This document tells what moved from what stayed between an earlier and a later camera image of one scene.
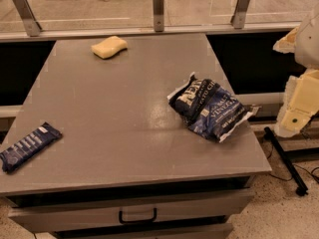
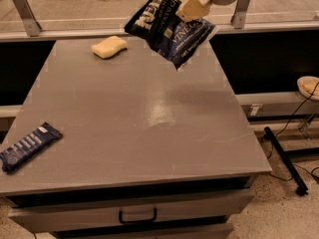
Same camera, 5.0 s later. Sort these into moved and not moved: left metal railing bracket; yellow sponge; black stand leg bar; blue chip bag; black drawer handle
Moved: blue chip bag
Not moved: left metal railing bracket; black drawer handle; yellow sponge; black stand leg bar
